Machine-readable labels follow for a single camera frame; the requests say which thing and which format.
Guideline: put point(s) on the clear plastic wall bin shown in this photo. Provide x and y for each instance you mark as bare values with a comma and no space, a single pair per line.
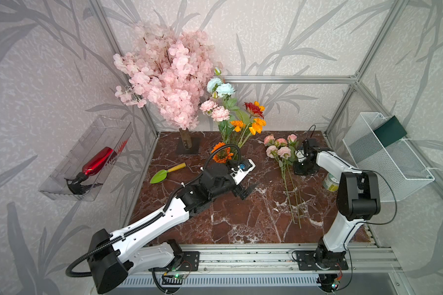
103,132

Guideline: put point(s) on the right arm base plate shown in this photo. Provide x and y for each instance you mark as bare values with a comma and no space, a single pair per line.
318,260

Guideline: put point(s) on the light blue carnation stem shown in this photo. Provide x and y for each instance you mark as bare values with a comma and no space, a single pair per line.
221,91

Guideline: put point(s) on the dark green card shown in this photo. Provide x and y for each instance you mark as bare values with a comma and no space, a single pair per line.
390,132

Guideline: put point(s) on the white wire mesh basket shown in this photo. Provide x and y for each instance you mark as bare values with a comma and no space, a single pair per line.
402,172

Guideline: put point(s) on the pale pink carnation stem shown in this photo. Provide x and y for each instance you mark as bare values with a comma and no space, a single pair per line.
215,111

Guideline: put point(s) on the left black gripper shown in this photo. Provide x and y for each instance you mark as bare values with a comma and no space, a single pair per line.
239,190

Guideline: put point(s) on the peach pink peony stem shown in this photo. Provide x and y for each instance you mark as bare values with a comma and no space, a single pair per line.
271,140

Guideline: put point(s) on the red and orange flowers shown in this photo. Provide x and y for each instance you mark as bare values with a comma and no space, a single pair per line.
242,125

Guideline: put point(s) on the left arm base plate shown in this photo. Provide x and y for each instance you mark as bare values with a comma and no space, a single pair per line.
187,261

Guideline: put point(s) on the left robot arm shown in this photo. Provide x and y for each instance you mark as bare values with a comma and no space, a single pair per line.
114,256

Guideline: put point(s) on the aluminium front rail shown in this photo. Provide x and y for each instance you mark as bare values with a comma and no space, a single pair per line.
277,258

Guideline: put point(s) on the green tape roll can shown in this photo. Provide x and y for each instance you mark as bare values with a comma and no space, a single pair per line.
331,183

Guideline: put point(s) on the pink cherry blossom tree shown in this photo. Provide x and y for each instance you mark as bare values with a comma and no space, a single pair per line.
168,70

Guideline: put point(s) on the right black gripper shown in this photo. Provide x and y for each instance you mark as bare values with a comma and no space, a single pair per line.
297,170

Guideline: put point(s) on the pink ranunculus flower stem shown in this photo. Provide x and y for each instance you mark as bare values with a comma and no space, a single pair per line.
297,222

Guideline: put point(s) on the green yellow garden trowel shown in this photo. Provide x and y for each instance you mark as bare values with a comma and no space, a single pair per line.
162,174

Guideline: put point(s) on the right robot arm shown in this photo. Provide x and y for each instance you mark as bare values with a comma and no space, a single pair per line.
358,197

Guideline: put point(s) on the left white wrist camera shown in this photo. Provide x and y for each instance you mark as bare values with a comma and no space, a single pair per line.
242,170

